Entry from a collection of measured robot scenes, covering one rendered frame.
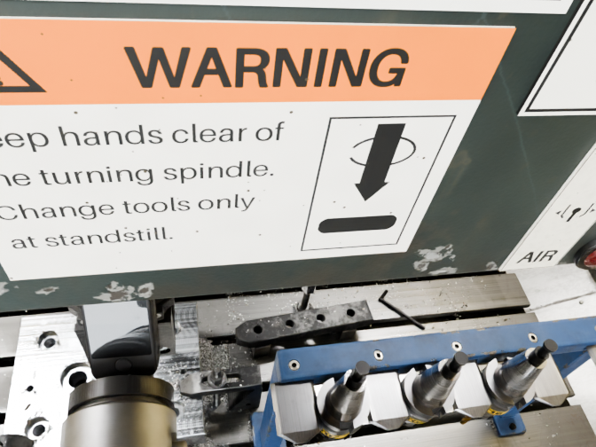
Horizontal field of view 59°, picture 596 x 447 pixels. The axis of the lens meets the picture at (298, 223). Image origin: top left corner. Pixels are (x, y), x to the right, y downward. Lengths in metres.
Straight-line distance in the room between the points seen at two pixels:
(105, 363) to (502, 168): 0.29
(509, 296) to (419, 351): 0.56
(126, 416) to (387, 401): 0.39
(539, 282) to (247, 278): 1.25
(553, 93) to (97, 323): 0.30
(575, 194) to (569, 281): 1.21
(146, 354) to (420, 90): 0.28
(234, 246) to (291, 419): 0.46
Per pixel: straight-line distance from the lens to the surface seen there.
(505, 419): 1.09
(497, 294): 1.23
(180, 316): 0.95
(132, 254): 0.20
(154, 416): 0.37
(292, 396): 0.66
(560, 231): 0.26
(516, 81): 0.18
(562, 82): 0.18
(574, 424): 1.17
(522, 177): 0.22
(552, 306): 1.41
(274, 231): 0.20
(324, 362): 0.67
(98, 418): 0.37
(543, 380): 0.77
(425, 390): 0.66
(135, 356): 0.39
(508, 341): 0.76
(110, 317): 0.37
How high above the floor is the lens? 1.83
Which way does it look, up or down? 51 degrees down
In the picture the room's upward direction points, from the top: 11 degrees clockwise
